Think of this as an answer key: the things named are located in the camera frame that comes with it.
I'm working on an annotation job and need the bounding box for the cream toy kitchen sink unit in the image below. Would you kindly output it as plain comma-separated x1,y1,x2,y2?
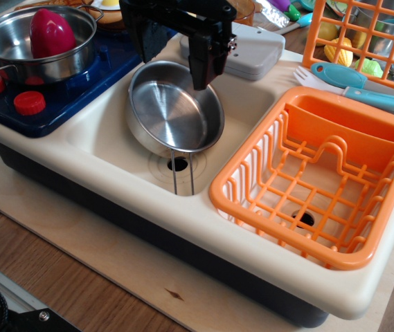
0,50,394,331

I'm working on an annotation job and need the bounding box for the white plastic toy fork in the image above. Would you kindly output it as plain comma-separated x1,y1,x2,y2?
294,66,346,96

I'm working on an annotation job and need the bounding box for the grey toy faucet base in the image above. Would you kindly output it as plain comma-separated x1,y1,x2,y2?
179,21,287,82

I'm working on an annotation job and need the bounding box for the steel pot with handles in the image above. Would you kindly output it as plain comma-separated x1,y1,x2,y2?
0,5,98,85

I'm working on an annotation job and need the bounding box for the purple green toy eggplant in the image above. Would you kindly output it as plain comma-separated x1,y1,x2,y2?
269,0,301,21

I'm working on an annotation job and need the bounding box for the orange plastic grid basket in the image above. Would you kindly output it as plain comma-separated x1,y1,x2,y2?
302,1,394,88

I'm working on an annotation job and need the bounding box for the magenta plastic toy vegetable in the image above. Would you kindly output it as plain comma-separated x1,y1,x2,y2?
30,8,76,59

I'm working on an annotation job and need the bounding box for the blue toy stove top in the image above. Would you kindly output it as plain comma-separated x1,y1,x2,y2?
0,32,141,138

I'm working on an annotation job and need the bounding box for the yellow toy corn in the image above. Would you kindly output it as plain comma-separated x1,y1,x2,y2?
323,37,353,67

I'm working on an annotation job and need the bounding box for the steel frying pan wire handle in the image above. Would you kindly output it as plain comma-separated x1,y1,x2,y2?
125,59,226,196

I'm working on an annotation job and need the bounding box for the green toy lettuce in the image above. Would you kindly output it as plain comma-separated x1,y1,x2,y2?
354,58,384,78

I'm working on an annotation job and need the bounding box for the red stove knob right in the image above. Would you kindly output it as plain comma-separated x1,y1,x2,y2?
13,91,46,116

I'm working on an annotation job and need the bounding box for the black metal bracket with screw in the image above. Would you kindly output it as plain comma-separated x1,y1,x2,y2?
0,308,80,332

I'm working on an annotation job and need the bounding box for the orange plastic drying rack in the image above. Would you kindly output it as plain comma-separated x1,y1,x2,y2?
209,86,394,270

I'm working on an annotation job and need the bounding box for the yellow toy lemon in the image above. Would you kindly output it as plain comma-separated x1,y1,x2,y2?
316,21,338,47

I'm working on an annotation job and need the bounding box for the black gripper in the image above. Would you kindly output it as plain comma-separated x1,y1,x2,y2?
119,1,237,91

